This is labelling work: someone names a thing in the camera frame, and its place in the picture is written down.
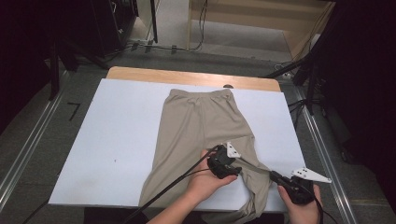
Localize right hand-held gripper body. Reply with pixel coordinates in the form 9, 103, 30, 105
281, 166, 332, 205

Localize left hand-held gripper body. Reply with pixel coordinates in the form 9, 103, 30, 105
206, 141, 242, 180

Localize beige pants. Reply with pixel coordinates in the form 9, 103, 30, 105
138, 88, 273, 224

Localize person's right hand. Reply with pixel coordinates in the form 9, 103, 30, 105
277, 183, 323, 224

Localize person's left hand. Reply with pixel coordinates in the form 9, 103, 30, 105
185, 149, 238, 204

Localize wooden table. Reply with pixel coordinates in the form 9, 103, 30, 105
106, 65, 282, 93

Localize black tripod stand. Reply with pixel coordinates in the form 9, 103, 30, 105
264, 52, 328, 116

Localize white table cover board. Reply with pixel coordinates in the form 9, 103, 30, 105
48, 77, 307, 213

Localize dark curtain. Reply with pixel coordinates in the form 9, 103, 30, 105
311, 0, 396, 216
0, 0, 94, 134

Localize light wooden furniture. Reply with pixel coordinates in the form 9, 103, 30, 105
186, 0, 335, 60

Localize black upright pole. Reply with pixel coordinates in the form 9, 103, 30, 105
149, 0, 159, 44

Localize black cabinet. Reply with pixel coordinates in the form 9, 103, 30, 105
90, 0, 139, 59

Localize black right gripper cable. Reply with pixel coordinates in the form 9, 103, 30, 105
313, 197, 340, 224

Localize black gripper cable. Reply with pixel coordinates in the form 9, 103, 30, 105
122, 144, 224, 224
313, 197, 340, 224

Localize metal floor rail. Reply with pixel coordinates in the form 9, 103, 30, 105
0, 70, 70, 213
293, 87, 360, 224

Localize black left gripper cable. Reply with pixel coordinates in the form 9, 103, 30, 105
122, 144, 224, 224

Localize black floor cables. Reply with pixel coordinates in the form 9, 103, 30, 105
104, 39, 204, 62

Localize black hanging cable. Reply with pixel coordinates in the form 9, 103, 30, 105
190, 0, 209, 52

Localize thin black floor cable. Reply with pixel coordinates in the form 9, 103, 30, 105
21, 200, 51, 224

